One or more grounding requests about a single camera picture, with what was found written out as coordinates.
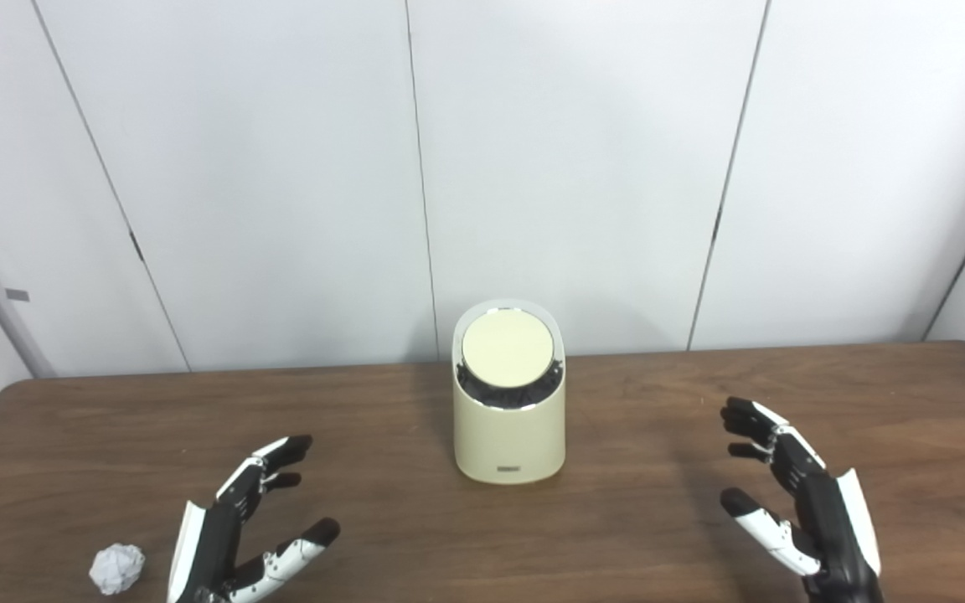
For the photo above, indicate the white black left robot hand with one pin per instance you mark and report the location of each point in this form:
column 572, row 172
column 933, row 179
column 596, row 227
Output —
column 210, row 544

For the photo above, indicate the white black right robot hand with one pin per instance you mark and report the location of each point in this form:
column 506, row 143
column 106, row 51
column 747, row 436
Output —
column 830, row 528

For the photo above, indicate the white paper ball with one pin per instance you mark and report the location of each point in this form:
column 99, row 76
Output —
column 117, row 569

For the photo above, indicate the black bin liner bag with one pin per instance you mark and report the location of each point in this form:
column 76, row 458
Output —
column 482, row 395

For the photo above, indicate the cream-colored plastic bin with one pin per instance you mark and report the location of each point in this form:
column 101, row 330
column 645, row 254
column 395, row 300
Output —
column 509, row 444

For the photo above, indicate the small gray wall tag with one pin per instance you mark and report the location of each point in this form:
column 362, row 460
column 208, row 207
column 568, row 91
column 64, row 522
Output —
column 18, row 295

